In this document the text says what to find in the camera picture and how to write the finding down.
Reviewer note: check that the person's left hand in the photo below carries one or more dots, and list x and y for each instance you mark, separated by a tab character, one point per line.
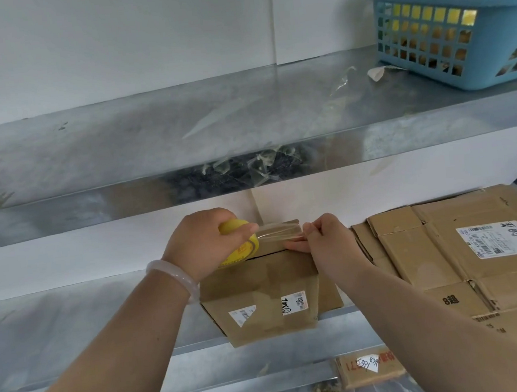
197	245

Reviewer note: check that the white paper scrap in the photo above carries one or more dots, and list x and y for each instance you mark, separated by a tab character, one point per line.
381	72

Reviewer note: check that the clear tape strip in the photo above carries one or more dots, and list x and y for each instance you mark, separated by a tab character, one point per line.
339	85

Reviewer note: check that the blue plastic basket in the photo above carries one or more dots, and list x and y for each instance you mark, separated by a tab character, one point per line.
476	45

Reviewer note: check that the person's right thumb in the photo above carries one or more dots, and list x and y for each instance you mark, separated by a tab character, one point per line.
299	246

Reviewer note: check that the yellow clear tape roll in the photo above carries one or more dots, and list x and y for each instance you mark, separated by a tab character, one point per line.
245	251

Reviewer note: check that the person's right forearm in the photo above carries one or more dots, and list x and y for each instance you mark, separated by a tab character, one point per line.
436	340

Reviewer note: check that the small brown cardboard box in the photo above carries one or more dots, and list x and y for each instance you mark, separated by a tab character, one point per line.
259	294

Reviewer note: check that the flattened brown cardboard box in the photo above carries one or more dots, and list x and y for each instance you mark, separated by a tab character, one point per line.
400	253

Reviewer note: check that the person's right hand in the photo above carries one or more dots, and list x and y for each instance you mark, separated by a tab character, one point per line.
332	248

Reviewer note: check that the grey metal shelf board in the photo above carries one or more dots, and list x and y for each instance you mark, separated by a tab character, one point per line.
143	136
71	330

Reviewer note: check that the clear tape scraps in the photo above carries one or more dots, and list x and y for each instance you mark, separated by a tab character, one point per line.
255	166

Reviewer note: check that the person's left forearm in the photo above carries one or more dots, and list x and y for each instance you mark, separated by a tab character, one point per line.
114	358

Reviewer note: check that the flattened cardboard box white label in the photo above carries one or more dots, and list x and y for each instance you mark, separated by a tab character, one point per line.
496	248

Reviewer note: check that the small labelled cardboard piece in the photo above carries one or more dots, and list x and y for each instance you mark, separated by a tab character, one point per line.
368	367

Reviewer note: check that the person's left thumb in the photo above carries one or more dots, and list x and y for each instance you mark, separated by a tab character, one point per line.
241	234

